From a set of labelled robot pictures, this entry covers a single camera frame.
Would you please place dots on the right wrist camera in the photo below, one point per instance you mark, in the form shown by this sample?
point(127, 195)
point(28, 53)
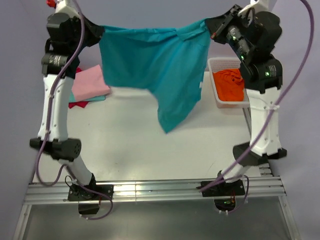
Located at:
point(256, 5)

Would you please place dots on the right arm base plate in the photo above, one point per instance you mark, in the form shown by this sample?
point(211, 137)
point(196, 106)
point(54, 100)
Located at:
point(225, 189)

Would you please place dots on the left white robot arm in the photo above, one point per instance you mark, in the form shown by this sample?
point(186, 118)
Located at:
point(68, 36)

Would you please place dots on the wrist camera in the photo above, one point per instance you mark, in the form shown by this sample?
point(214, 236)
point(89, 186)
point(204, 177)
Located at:
point(61, 6)
point(256, 5)

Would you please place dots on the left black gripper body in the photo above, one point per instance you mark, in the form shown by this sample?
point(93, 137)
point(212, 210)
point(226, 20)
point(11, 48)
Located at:
point(76, 23)

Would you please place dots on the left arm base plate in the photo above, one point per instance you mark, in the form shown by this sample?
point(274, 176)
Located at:
point(78, 194)

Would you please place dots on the aluminium mounting rail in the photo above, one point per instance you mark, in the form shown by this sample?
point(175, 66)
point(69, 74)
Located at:
point(151, 191)

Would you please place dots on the folded pink t shirt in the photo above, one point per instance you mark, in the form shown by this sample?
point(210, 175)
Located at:
point(89, 84)

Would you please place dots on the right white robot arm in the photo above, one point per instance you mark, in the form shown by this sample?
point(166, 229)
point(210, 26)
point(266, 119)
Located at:
point(252, 32)

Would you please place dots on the folded red t shirt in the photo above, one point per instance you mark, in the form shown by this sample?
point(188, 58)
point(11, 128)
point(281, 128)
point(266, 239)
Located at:
point(77, 103)

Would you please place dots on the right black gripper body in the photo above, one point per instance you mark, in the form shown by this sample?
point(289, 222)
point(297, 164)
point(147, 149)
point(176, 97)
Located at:
point(235, 31)

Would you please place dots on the folded light teal t shirt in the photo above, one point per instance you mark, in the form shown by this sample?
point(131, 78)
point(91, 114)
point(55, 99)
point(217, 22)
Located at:
point(96, 99)

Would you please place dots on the orange crumpled t shirt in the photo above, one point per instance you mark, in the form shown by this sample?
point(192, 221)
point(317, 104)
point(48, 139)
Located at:
point(229, 85)

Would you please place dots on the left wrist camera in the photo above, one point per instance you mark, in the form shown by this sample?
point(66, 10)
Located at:
point(61, 6)

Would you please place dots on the white plastic basket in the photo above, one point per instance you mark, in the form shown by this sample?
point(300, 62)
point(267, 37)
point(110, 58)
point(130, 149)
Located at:
point(216, 64)

